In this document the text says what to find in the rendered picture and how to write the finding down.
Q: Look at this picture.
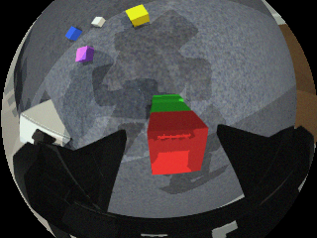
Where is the yellow cube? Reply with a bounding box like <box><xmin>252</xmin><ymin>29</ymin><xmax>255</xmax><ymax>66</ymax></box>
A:
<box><xmin>126</xmin><ymin>4</ymin><xmax>150</xmax><ymax>27</ymax></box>

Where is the blue block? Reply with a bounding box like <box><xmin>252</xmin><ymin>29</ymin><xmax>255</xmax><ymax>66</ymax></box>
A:
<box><xmin>66</xmin><ymin>27</ymin><xmax>82</xmax><ymax>40</ymax></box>

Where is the purple block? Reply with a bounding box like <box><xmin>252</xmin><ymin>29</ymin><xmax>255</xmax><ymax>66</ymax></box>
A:
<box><xmin>75</xmin><ymin>47</ymin><xmax>94</xmax><ymax>62</ymax></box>

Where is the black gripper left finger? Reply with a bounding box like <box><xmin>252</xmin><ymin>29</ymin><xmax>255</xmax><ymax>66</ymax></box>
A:
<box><xmin>37</xmin><ymin>130</ymin><xmax>127</xmax><ymax>211</ymax></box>

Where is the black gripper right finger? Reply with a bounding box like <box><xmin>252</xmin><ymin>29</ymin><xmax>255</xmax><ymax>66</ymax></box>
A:
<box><xmin>217</xmin><ymin>124</ymin><xmax>294</xmax><ymax>197</ymax></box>

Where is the green block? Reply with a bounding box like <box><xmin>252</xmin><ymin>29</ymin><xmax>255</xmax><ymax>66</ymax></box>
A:
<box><xmin>152</xmin><ymin>94</ymin><xmax>182</xmax><ymax>103</ymax></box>
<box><xmin>151</xmin><ymin>102</ymin><xmax>191</xmax><ymax>112</ymax></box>

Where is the red block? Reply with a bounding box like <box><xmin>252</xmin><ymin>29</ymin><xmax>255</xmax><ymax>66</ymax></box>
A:
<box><xmin>147</xmin><ymin>111</ymin><xmax>209</xmax><ymax>175</ymax></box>

